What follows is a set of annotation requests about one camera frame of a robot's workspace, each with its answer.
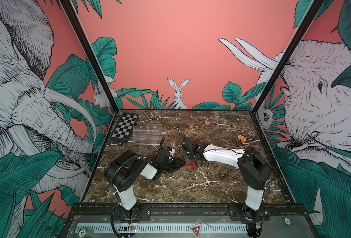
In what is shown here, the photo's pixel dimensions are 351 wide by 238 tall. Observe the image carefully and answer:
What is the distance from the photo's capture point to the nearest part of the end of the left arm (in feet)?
2.46

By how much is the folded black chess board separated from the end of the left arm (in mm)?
362

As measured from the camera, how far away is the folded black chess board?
102 cm
